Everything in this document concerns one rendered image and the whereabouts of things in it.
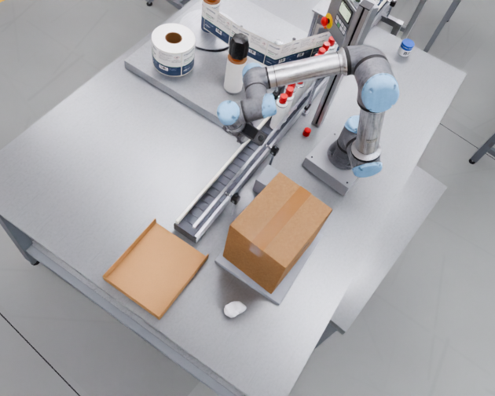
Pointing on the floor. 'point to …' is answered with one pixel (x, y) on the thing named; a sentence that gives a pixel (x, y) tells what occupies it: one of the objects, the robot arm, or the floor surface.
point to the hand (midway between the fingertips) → (248, 137)
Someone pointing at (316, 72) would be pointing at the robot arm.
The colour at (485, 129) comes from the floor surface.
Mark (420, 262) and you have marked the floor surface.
